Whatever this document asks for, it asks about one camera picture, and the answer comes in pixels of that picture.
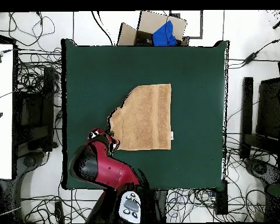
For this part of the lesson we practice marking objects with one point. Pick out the black power strip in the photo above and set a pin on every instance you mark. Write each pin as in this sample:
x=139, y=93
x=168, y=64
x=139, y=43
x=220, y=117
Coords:
x=59, y=211

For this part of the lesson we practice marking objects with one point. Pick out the small black box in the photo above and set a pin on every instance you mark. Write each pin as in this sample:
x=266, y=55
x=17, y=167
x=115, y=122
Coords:
x=221, y=200

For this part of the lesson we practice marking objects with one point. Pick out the dark grey stand base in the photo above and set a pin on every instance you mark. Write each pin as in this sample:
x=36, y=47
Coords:
x=29, y=161
x=260, y=168

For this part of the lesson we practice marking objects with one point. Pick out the black equipment rack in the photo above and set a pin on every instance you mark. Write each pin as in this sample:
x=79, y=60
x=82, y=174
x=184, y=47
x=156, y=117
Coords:
x=47, y=93

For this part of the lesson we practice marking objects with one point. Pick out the long black bar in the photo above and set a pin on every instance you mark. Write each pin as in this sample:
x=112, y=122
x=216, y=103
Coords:
x=246, y=105

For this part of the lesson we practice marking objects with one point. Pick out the dark green table cloth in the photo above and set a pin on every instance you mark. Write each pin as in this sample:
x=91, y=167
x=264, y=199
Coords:
x=189, y=93

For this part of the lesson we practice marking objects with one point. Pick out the tan terry towel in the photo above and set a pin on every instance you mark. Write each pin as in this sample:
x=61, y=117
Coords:
x=144, y=116

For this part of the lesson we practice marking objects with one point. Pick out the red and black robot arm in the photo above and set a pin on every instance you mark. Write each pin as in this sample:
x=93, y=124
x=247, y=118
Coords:
x=107, y=168

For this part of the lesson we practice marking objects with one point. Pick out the blue cloth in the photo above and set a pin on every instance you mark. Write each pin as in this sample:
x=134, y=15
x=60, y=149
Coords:
x=164, y=35

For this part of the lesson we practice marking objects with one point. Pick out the black square case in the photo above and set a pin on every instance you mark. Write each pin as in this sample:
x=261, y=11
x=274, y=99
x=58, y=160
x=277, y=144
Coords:
x=269, y=109

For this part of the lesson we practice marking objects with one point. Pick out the white table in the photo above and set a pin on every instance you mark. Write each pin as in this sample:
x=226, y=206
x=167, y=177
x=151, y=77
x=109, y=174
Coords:
x=1, y=105

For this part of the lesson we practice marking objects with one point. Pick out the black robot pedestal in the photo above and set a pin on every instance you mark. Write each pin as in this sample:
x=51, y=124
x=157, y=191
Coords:
x=159, y=207

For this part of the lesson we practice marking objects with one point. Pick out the brown cardboard box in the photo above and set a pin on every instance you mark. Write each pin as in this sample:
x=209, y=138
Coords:
x=149, y=23

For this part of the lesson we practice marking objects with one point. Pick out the black power adapter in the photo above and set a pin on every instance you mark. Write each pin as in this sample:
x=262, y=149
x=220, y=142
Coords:
x=250, y=57

